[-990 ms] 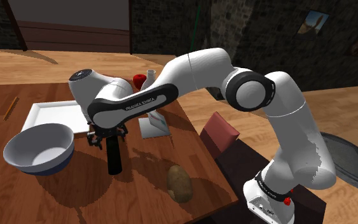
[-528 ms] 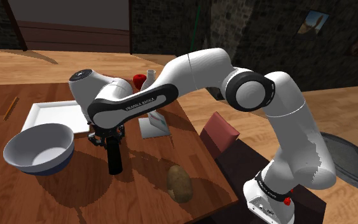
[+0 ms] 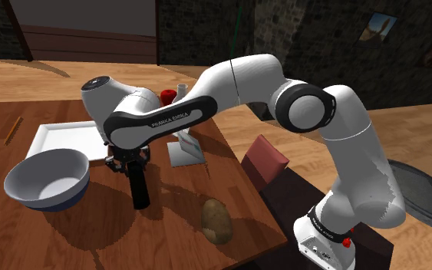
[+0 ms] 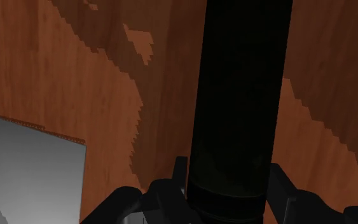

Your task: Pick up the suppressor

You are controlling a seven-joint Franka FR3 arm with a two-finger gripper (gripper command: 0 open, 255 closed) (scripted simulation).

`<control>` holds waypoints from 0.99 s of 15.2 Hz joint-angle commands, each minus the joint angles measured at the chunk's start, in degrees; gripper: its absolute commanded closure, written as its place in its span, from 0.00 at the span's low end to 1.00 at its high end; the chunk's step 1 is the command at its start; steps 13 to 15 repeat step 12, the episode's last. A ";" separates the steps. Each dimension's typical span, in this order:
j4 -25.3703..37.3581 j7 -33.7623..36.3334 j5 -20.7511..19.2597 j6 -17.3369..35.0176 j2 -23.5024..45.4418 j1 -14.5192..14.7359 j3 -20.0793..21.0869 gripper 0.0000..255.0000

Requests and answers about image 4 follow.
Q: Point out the tall black cylinder bottle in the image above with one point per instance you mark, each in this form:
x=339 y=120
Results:
x=240 y=102

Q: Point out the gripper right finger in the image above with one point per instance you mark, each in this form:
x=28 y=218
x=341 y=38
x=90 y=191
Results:
x=293 y=201

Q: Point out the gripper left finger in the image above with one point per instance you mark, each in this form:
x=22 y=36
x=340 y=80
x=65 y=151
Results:
x=163 y=198

